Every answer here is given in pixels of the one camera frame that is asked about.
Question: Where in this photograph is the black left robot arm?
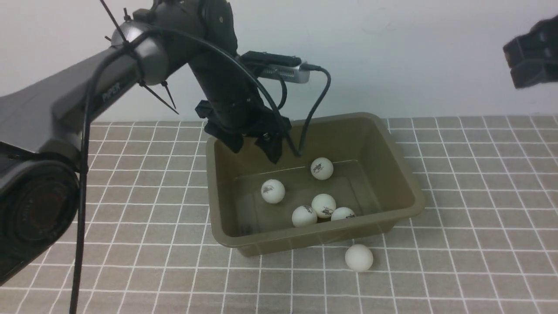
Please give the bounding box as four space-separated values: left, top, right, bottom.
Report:
0 0 290 284

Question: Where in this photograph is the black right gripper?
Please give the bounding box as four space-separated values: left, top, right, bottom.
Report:
503 16 558 89

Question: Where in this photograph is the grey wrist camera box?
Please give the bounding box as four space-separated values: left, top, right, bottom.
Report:
239 51 310 84

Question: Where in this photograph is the olive plastic storage bin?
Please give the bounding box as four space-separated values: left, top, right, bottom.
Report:
206 113 426 256

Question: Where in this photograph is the grey checkered table mat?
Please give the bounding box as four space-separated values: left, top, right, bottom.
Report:
0 115 558 314

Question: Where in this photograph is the white ping-pong ball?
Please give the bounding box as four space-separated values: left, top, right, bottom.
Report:
330 207 356 221
291 205 318 227
311 193 337 219
260 179 286 204
344 244 374 272
310 157 333 181

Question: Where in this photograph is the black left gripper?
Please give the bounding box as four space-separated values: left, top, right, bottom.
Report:
195 87 292 164

